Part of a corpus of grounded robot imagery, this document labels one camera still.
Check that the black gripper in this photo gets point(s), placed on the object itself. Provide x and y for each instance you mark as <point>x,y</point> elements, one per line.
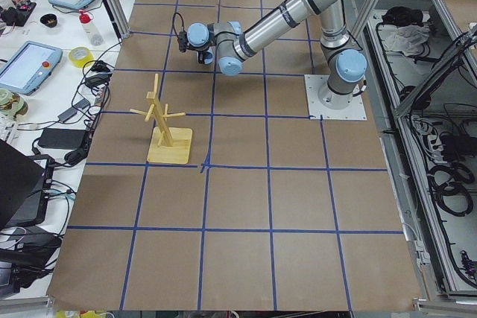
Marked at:
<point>201,57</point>

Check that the light blue plastic cup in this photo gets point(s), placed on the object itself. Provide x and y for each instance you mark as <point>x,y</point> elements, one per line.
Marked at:
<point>209,58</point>

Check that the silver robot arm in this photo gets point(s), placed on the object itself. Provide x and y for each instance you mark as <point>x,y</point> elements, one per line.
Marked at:
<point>231,46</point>

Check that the wooden mug tree stand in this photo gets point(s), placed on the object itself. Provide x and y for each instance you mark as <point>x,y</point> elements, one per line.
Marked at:
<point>168,145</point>

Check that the clear bottle red cap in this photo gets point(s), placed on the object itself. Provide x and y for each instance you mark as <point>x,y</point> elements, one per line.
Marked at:
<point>95,38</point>

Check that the yellow tape roll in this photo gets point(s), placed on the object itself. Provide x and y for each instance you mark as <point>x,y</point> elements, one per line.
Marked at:
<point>80,57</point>

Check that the small black bowl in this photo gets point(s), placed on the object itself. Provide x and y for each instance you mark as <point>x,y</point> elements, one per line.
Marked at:
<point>49,20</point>

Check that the black power adapter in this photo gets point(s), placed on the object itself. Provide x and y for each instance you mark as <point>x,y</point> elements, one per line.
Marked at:
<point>56,138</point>

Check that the near blue teach pendant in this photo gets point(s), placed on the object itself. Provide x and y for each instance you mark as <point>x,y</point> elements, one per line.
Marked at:
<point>29,67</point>

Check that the white crumpled cloth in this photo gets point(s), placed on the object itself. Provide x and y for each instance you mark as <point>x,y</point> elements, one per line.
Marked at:
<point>408,40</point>

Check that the black laptop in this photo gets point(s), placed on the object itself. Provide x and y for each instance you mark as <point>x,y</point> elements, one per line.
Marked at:
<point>25,181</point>

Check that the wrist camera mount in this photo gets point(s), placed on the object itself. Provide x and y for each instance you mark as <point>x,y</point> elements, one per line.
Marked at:
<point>182,41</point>

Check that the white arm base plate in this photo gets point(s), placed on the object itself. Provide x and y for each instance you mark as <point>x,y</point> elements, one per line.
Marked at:
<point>323,104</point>

